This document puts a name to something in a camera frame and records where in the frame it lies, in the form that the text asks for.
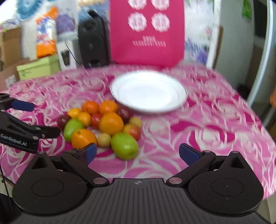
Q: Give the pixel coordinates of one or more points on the magenta tote bag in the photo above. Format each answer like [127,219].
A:
[146,49]

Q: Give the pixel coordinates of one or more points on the flat brown cardboard sheet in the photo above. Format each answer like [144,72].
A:
[217,47]

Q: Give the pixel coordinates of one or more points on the white cup box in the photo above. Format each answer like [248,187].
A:
[66,56]

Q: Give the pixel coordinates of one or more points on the floral printed wall sheet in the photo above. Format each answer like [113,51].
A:
[198,38]

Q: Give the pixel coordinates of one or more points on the round green apple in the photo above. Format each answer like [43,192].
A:
[124,146]

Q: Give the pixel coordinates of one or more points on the orange with green stem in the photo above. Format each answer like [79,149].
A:
[83,139]

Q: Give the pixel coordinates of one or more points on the brown cardboard box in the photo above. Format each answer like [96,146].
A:
[10,47]

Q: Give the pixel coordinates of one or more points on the white plate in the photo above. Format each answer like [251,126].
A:
[148,90]

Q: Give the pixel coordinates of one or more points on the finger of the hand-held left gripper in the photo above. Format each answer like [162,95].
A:
[32,129]
[21,105]

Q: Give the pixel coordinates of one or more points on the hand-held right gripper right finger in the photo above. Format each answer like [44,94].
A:
[187,153]

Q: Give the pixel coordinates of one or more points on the red and yellow apple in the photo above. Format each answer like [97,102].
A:
[132,131]

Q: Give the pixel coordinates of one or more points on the tan longan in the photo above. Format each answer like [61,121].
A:
[136,121]
[104,140]

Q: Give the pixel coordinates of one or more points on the elongated green mango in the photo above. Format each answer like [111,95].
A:
[72,129]

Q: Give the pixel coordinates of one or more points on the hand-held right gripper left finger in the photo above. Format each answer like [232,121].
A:
[91,151]

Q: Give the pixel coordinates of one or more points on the purple bedding wall poster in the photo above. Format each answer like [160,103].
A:
[64,22]

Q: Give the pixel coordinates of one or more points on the medium tangerine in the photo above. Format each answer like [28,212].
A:
[107,106]
[90,107]

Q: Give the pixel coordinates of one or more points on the green hanging packet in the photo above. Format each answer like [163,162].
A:
[247,9]

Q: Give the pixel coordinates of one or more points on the small orange kumquat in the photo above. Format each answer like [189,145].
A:
[84,118]

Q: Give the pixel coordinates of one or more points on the black speaker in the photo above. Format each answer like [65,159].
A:
[92,43]

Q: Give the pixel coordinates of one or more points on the small red apple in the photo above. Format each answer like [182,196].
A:
[96,120]

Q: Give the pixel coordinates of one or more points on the blue paper fan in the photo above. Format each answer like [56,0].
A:
[30,8]

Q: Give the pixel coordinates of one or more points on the pink rose printed tablecloth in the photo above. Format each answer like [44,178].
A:
[194,129]

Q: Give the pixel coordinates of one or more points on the orange and white packet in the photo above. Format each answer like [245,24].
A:
[45,47]

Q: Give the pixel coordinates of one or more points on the large orange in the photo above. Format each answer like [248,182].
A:
[111,123]

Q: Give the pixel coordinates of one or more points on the small yellow-orange kumquat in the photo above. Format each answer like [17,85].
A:
[74,112]

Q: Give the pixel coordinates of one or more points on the dark red plum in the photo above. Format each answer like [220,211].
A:
[124,113]
[62,122]

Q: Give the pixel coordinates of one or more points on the light green cardboard box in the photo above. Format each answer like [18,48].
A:
[36,67]

